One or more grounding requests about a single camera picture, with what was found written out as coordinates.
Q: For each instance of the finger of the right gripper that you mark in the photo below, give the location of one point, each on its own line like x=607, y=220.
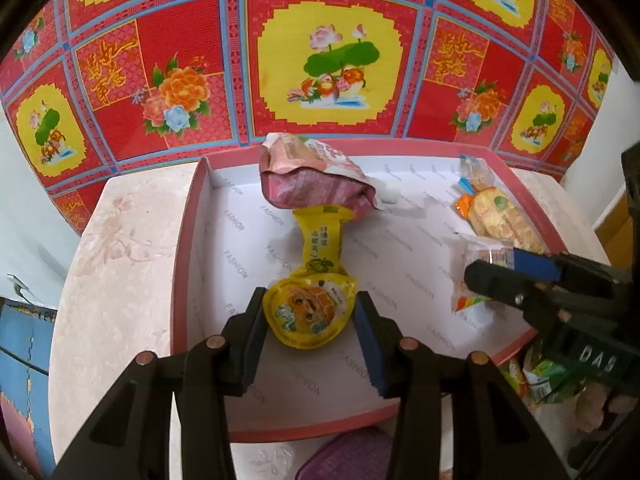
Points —
x=523, y=292
x=537, y=262

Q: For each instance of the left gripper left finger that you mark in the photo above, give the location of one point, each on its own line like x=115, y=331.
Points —
x=127, y=434

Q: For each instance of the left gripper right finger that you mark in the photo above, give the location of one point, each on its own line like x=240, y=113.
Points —
x=493, y=434

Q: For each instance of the green pea snack bag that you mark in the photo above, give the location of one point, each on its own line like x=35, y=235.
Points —
x=549, y=382

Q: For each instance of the orange cracker pack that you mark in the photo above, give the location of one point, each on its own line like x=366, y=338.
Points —
x=492, y=214

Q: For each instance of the white pink snack packet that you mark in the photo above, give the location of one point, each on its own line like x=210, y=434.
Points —
x=475, y=258

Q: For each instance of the clear blue candy packet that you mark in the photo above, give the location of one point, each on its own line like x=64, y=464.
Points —
x=475, y=175

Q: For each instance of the yellow jelly cup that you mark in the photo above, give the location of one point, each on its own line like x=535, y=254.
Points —
x=307, y=311

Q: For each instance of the yellow green candy packet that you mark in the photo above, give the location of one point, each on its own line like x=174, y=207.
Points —
x=322, y=229

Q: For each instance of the pink peach jelly pouch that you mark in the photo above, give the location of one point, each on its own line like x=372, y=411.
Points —
x=298, y=172

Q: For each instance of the person's right hand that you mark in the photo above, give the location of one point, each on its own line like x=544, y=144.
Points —
x=595, y=401

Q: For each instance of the blue floor mat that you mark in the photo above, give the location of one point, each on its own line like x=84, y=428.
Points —
x=26, y=340

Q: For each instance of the pink shallow cardboard box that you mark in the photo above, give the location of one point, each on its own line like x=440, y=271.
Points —
x=233, y=241

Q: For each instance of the red floral patterned cloth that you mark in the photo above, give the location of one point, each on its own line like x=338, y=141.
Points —
x=97, y=88

